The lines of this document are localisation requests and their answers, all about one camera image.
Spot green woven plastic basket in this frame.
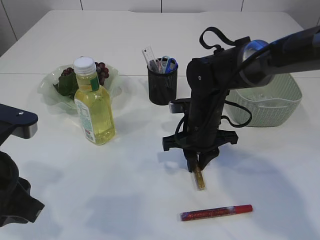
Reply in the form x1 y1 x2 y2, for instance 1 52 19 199
226 73 303 128

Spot clear plastic ruler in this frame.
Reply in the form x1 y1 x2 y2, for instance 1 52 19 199
141 45 156 66

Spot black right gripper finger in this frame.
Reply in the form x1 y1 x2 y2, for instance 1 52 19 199
198 148 220 170
183 149 198 173

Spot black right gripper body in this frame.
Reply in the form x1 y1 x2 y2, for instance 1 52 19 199
162 109 238 154

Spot clear plastic sheet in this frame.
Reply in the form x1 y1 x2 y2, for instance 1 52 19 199
246 92 273 102

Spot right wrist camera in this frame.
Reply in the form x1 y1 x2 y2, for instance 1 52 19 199
168 98 191 114

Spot red glitter pen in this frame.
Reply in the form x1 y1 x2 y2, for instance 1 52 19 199
180 204 253 222

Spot pink capped scissors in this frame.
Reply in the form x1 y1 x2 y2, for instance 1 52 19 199
155 59 163 74

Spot black mesh pen cup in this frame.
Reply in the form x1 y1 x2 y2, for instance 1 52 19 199
147 65 179 106

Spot dark red grape bunch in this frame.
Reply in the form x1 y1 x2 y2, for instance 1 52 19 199
53 62 110 99

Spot yellow tea bottle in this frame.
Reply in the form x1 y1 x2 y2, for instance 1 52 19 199
73 56 116 146

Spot gold glitter pen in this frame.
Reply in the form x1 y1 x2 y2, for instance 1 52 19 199
193 161 206 191

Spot blue capped scissors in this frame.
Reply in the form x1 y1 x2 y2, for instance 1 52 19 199
160 55 178 74

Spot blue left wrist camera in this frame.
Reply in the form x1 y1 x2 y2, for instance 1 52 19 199
0 104 39 145

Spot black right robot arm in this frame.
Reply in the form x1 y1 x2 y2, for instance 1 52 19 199
162 26 320 172

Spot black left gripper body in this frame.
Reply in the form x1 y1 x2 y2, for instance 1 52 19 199
0 152 45 225

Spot green wavy glass plate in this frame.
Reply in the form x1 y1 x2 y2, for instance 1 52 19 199
37 64 122 112

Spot silver glitter pen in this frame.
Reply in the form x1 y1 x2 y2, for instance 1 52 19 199
149 59 158 73

